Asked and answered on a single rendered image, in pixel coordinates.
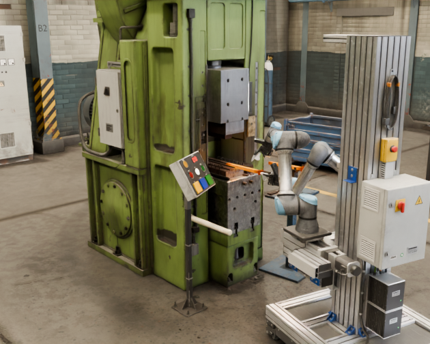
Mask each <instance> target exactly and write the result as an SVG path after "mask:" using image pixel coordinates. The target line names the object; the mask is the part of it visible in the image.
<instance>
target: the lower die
mask: <svg viewBox="0 0 430 344"><path fill-rule="evenodd" d="M208 158H210V159H213V160H218V161H221V162H226V163H228V162H227V161H224V160H219V159H216V158H211V157H208ZM208 162H211V163H214V164H215V166H216V174H219V167H218V165H219V166H220V175H222V176H225V177H229V178H232V177H233V176H234V177H237V176H241V175H242V174H244V170H241V169H236V168H235V167H234V166H231V165H227V164H223V163H220V162H215V161H212V160H208ZM229 163H232V162H229ZM214 164H213V165H212V166H211V164H210V163H209V165H208V170H209V172H213V173H215V166H214ZM216 164H218V165H216ZM232 164H235V163H232ZM221 165H222V166H223V168H222V166H221ZM238 165H240V164H238Z"/></svg>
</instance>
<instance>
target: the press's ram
mask: <svg viewBox="0 0 430 344"><path fill-rule="evenodd" d="M248 80H249V68H236V67H226V66H221V68H208V69H207V116H208V121H210V122H214V123H219V124H223V123H227V122H233V121H240V120H245V119H248Z"/></svg>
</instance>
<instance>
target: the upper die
mask: <svg viewBox="0 0 430 344"><path fill-rule="evenodd" d="M243 131H244V120H240V121H233V122H227V123H223V124H219V123H214V122H210V121H209V122H208V132H214V133H217V134H223V135H228V134H235V133H239V132H243Z"/></svg>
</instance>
